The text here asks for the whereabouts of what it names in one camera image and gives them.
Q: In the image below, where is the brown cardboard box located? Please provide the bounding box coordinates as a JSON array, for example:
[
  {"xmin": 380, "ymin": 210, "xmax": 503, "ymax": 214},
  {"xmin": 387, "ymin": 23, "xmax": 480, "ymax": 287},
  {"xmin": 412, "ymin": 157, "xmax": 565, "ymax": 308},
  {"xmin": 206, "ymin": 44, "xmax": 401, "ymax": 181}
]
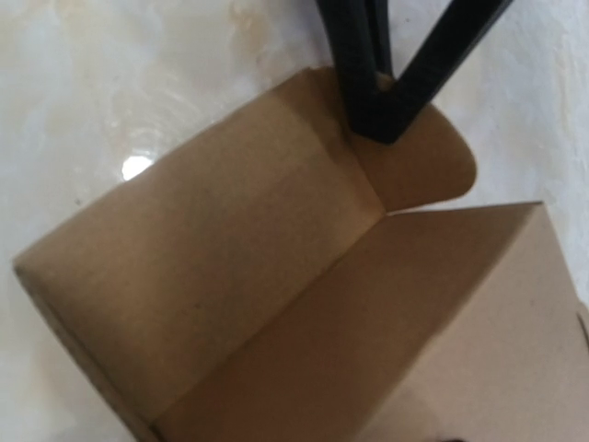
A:
[{"xmin": 14, "ymin": 68, "xmax": 588, "ymax": 441}]

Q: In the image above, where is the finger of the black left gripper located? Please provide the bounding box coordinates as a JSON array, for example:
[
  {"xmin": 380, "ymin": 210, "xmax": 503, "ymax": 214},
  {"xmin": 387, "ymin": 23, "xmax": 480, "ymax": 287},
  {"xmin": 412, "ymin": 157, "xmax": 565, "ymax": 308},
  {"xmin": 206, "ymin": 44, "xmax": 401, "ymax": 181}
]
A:
[{"xmin": 317, "ymin": 0, "xmax": 510, "ymax": 145}]

